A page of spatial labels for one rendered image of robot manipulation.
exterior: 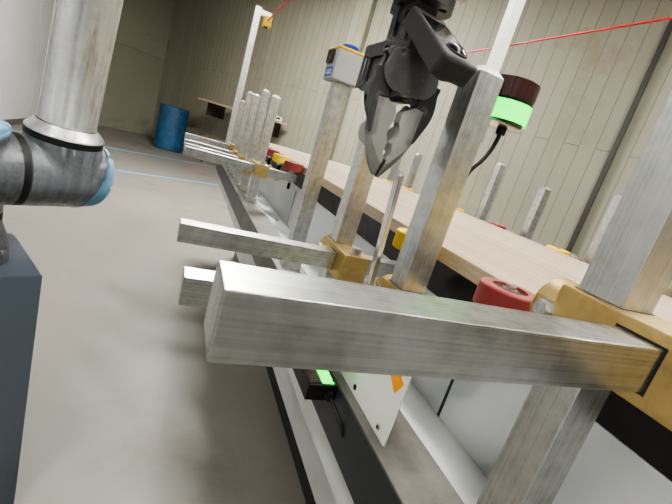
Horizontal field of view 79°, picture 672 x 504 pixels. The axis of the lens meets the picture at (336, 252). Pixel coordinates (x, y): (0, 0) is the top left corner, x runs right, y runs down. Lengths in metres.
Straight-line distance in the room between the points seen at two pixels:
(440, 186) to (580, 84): 4.30
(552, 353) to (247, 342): 0.16
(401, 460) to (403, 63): 0.46
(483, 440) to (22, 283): 0.90
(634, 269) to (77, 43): 0.97
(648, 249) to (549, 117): 4.43
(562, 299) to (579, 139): 4.30
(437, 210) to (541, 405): 0.25
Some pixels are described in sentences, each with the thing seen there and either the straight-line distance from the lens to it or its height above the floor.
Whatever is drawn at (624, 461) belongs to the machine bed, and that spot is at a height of 0.78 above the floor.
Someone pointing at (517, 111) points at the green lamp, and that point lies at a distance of 0.55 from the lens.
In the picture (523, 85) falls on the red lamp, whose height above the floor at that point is 1.14.
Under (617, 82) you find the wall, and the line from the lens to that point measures 4.72.
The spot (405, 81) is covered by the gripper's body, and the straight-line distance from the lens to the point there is 0.52.
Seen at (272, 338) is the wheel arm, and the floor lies 0.94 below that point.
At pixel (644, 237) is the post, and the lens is 0.34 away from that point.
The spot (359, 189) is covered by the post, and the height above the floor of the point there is 0.96.
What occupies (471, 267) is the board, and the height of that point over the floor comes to 0.89.
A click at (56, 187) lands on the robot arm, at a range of 1.05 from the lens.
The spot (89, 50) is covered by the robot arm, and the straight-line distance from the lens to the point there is 1.03.
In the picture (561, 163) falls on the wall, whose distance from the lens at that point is 4.62.
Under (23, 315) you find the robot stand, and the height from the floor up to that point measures 0.51.
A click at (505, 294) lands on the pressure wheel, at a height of 0.90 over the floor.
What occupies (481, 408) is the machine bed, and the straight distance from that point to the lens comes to 0.73.
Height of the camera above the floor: 1.02
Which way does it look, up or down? 14 degrees down
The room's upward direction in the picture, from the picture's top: 17 degrees clockwise
